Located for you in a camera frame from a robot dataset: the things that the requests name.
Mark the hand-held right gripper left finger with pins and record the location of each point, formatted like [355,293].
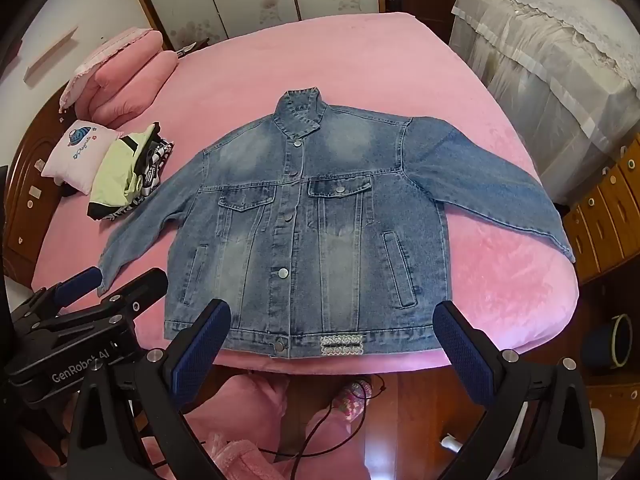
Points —
[200,347]

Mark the white printed cushion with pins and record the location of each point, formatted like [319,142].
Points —
[75,155]

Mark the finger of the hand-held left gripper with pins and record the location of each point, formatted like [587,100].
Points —
[80,285]
[140,290]

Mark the wooden drawer cabinet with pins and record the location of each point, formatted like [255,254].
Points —
[610,210]

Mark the dark round bucket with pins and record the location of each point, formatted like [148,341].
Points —
[607,345]

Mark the pink fuzzy pants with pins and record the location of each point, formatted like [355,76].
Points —
[250,410]

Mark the wooden wall strip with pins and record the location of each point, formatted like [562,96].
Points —
[50,54]

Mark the blue denim jacket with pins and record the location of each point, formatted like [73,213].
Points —
[320,240]

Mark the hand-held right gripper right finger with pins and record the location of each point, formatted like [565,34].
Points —
[465,355]

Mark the small white object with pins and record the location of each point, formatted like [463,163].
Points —
[450,442]

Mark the pink bed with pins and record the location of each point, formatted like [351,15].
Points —
[350,50]

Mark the wooden headboard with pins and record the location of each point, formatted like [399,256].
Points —
[30,210]

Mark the pink patterned slipper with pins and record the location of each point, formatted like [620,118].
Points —
[352,397]

